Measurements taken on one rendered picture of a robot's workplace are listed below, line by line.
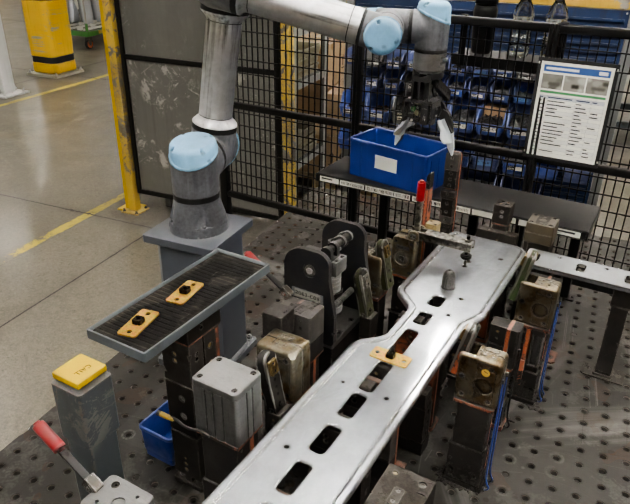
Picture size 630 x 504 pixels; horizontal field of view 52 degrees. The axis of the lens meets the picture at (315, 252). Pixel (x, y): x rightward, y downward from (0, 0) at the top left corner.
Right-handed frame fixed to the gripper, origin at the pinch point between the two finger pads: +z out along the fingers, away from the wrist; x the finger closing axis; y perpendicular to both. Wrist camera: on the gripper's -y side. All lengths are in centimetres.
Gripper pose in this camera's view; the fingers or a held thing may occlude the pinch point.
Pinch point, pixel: (424, 150)
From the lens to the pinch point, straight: 164.9
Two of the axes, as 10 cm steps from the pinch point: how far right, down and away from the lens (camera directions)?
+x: 8.6, 2.5, -4.4
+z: -0.2, 8.9, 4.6
